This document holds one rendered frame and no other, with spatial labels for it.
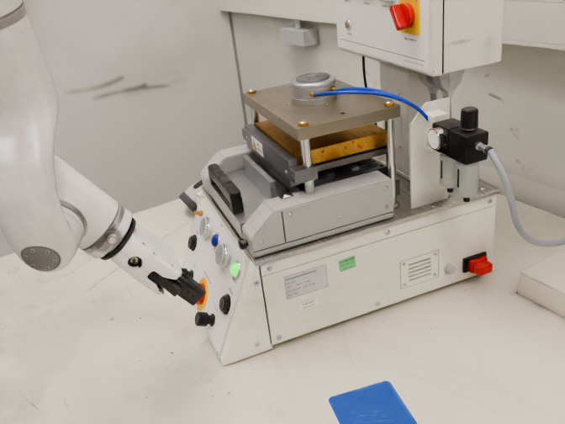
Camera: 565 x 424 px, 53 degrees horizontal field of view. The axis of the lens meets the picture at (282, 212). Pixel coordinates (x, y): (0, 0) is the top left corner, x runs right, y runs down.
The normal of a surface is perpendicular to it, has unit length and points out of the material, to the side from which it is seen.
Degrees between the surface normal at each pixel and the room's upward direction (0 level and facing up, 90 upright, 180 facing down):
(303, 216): 90
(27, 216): 94
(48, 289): 0
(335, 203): 90
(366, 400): 0
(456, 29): 90
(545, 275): 0
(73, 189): 60
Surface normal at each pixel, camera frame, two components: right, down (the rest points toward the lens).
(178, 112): 0.51, 0.33
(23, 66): 0.77, 0.36
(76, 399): -0.11, -0.89
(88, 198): 0.79, -0.33
